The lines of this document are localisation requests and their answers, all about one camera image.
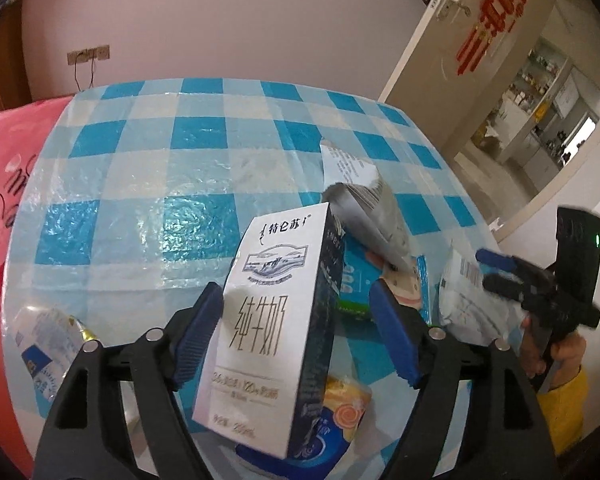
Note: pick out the yellow blue snack packet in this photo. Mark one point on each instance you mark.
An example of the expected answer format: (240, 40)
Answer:
(342, 405)

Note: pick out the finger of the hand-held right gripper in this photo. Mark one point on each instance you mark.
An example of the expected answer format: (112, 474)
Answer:
(510, 287)
(505, 262)

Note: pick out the storage shelf with goods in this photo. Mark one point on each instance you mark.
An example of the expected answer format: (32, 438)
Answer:
(535, 75)

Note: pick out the person's right hand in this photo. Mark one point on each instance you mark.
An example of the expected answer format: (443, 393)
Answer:
(570, 352)

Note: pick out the blue white checkered tablecloth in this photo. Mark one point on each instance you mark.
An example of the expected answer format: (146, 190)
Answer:
(130, 185)

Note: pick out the white wall outlet panel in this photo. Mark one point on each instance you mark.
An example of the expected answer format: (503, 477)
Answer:
(87, 53)

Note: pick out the pink printed blanket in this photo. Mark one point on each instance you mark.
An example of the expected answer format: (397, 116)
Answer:
(5, 185)

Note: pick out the white plastic packet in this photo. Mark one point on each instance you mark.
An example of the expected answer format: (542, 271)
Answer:
(465, 305)

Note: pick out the person's right forearm yellow sleeve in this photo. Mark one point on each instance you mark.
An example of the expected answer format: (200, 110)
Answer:
(565, 415)

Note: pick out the cardboard boxes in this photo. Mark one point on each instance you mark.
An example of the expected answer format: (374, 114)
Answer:
(487, 140)

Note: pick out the cream door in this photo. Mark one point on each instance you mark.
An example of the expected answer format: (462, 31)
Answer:
(430, 60)

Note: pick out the dark blue white milk carton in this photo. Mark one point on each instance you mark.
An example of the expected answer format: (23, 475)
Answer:
(265, 320)

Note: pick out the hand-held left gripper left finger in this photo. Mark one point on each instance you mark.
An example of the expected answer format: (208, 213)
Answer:
(197, 340)

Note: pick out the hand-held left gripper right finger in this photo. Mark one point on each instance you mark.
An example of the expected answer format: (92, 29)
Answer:
(395, 340)

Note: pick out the teal cardboard box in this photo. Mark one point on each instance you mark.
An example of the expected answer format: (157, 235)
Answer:
(355, 280)

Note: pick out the clear plastic bag blue label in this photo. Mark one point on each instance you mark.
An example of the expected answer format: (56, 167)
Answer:
(45, 355)

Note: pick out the light blue snack packet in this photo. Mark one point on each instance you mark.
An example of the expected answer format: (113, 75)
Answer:
(410, 285)

